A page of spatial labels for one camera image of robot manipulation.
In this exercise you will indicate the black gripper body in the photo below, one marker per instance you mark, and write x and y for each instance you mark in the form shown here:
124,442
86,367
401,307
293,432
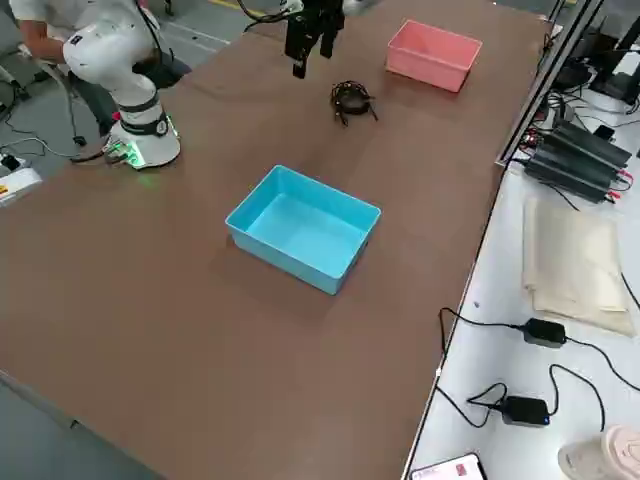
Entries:
322,11

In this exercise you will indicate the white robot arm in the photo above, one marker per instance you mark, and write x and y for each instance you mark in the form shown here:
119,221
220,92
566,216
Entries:
100,55

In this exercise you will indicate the person's forearm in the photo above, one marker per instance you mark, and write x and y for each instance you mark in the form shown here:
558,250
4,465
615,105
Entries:
40,47

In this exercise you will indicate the pink plastic box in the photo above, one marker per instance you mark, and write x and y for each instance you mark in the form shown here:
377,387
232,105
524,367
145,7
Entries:
425,67

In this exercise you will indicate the blue plastic box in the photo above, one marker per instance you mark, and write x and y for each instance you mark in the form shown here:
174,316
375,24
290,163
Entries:
300,235

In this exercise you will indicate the white box with warning label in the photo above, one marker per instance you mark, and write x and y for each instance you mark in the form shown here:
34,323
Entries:
17,187

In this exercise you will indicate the person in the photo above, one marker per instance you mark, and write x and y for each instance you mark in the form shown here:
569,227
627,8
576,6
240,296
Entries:
95,107

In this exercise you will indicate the black finned power supply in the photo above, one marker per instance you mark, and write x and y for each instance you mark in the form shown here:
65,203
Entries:
585,142
570,175

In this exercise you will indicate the black monitor stand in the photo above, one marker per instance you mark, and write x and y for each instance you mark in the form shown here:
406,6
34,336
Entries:
612,75

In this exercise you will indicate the white power strip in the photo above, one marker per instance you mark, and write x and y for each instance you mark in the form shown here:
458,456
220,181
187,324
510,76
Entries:
10,161

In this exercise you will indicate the folded beige cloth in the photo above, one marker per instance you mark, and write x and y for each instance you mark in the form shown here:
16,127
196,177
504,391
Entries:
575,260

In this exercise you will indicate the black power adapter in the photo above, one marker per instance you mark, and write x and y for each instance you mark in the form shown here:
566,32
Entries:
545,332
525,411

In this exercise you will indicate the smartphone with lit screen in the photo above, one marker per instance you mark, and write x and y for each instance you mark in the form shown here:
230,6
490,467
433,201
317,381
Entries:
450,470

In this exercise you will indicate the beige rounded object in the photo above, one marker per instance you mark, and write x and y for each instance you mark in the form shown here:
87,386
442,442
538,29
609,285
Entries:
610,455

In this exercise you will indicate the aluminium frame post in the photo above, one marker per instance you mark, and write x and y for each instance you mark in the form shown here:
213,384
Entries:
542,85

